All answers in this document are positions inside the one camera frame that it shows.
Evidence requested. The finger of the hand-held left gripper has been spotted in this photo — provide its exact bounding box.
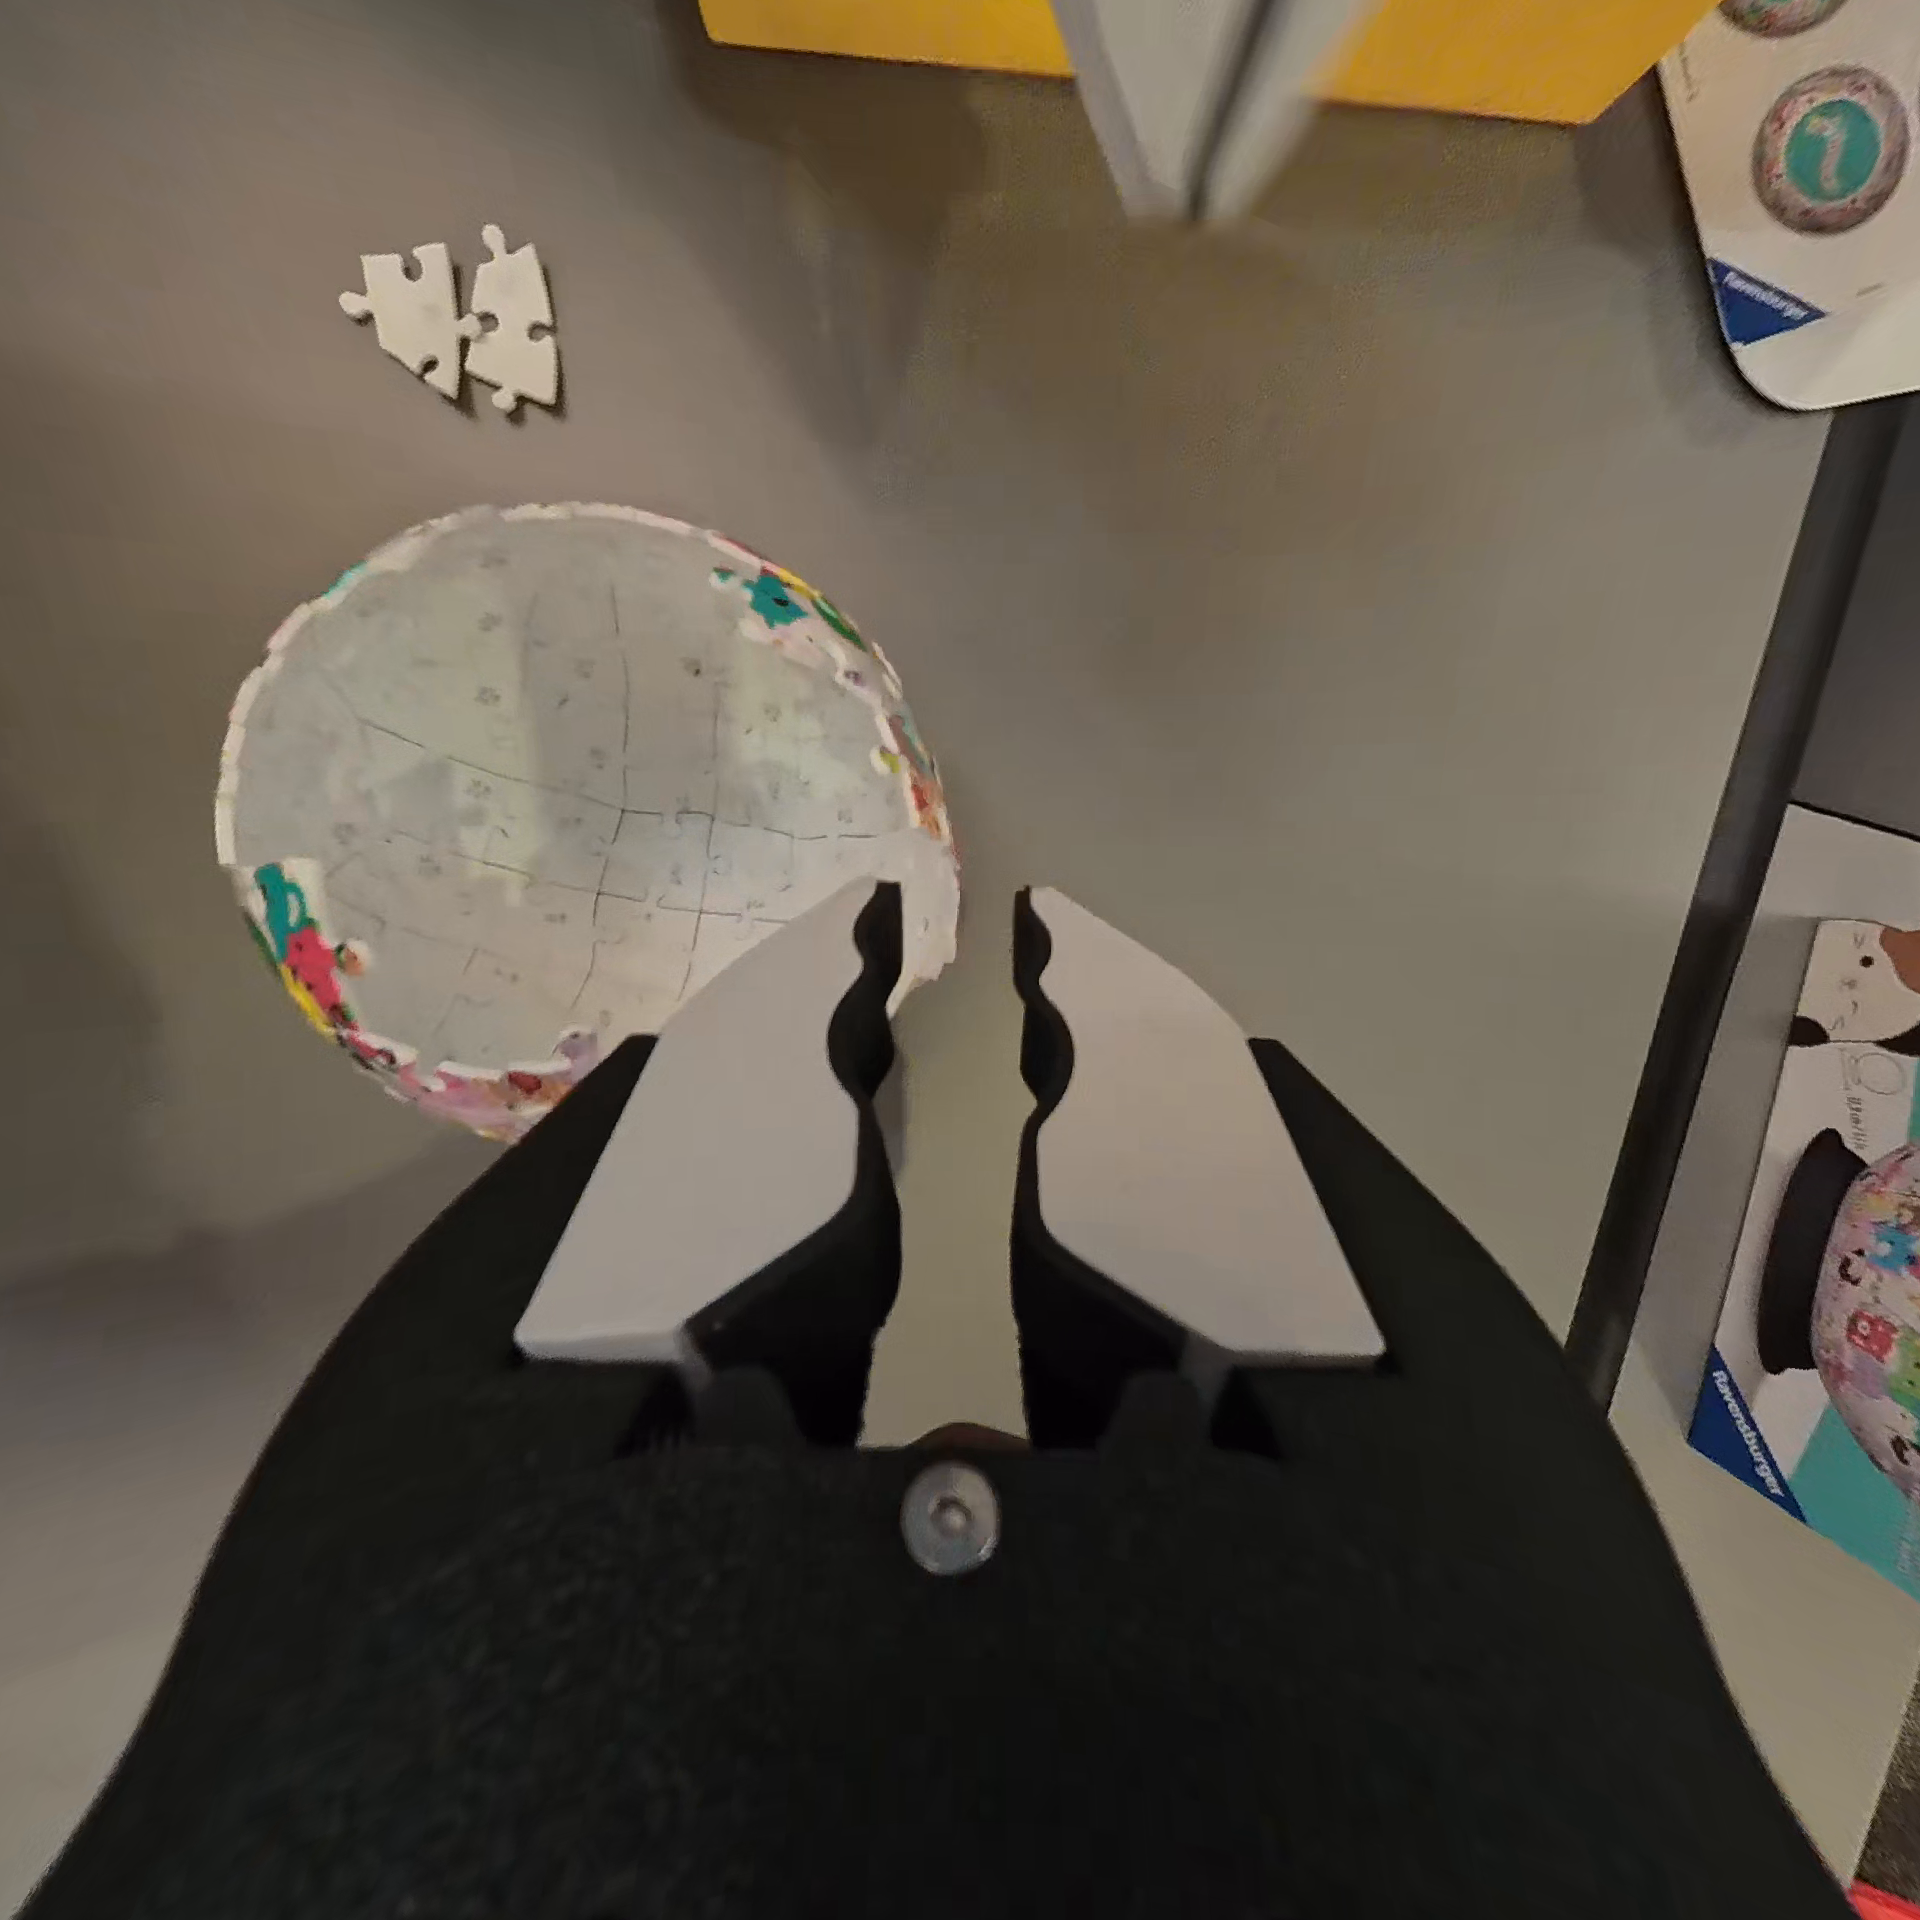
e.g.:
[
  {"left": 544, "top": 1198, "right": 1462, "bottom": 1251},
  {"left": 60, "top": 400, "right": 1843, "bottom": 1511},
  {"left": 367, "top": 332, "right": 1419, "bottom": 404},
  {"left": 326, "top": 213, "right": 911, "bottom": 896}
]
[
  {"left": 1056, "top": 0, "right": 1260, "bottom": 218},
  {"left": 1203, "top": 0, "right": 1387, "bottom": 227}
]

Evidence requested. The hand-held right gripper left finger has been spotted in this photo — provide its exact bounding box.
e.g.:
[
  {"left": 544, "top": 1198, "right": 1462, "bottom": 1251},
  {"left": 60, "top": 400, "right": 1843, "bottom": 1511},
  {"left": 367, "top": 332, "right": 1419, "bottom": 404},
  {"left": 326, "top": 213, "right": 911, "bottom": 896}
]
[{"left": 516, "top": 886, "right": 910, "bottom": 1388}]

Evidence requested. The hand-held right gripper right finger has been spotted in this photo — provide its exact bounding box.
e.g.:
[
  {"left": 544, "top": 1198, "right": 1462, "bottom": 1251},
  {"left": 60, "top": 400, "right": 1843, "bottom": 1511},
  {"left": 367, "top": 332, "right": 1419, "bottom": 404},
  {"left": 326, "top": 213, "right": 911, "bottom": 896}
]
[{"left": 1005, "top": 886, "right": 1387, "bottom": 1388}]

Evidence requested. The colourful puzzle ball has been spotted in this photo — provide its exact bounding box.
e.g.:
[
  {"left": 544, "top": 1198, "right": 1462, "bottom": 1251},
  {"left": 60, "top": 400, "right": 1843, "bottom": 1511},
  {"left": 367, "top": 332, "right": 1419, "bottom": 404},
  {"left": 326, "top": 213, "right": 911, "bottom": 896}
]
[{"left": 216, "top": 504, "right": 960, "bottom": 1144}]

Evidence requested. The puzzle box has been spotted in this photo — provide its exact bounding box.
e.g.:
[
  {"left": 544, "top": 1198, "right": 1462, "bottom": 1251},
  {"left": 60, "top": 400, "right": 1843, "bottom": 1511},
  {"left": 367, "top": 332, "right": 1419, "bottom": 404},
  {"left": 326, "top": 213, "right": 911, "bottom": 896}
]
[{"left": 1685, "top": 803, "right": 1920, "bottom": 1599}]

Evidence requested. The yellow plastic bin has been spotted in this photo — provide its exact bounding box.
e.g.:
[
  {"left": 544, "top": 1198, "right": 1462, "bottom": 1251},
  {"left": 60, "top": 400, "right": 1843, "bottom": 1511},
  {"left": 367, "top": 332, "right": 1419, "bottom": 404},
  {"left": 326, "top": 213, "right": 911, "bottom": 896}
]
[{"left": 697, "top": 0, "right": 1719, "bottom": 130}]

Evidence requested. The sheet with round pictures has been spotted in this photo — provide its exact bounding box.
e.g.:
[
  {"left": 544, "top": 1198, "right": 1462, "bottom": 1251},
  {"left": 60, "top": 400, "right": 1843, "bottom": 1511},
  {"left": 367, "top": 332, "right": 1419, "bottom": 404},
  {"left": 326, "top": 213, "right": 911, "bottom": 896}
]
[{"left": 1659, "top": 0, "right": 1920, "bottom": 411}]

